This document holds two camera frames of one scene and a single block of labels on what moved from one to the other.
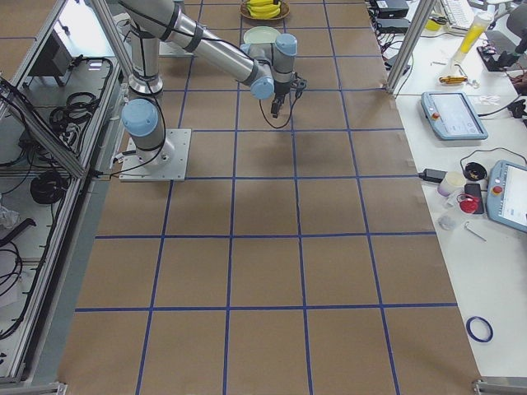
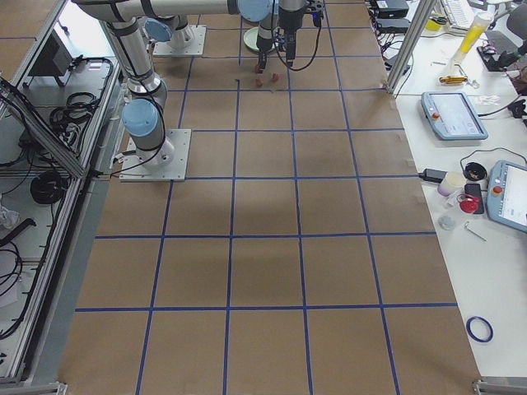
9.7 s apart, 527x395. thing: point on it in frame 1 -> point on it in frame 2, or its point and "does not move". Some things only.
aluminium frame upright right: [409, 44] does not move
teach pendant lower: [506, 195] does not move
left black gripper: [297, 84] -> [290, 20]
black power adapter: [432, 174] does not move
